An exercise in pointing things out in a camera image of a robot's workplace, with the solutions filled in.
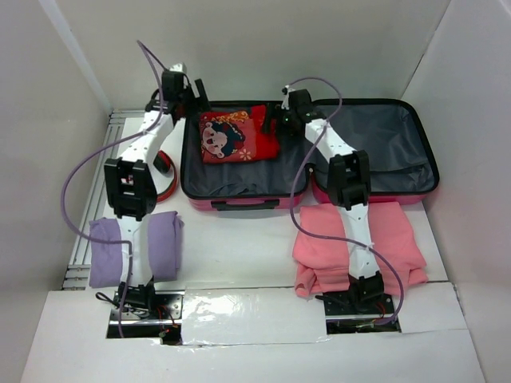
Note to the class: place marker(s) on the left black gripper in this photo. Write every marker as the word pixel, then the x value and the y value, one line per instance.
pixel 204 104

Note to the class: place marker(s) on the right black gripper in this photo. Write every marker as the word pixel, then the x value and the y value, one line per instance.
pixel 280 121

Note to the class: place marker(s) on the red cartoon print cloth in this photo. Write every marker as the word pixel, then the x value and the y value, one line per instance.
pixel 236 137

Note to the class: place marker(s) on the pink sweatshirt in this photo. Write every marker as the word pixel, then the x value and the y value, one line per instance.
pixel 322 265

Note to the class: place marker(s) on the purple shirt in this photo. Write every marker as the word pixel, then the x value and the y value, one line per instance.
pixel 165 242

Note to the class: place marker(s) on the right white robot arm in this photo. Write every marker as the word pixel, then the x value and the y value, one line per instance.
pixel 348 189

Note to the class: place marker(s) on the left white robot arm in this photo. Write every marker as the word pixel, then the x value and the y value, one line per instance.
pixel 131 180

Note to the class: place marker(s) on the red black headphones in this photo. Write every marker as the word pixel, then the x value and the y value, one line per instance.
pixel 166 167

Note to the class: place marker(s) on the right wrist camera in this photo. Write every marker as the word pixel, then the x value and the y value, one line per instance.
pixel 285 91

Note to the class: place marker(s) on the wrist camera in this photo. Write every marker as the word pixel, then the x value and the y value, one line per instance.
pixel 179 67
pixel 285 91

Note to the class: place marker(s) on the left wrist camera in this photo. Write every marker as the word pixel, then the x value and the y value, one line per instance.
pixel 179 67

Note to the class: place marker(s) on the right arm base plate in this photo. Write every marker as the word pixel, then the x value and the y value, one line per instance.
pixel 346 317

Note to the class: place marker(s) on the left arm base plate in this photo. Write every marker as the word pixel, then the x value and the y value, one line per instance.
pixel 163 321

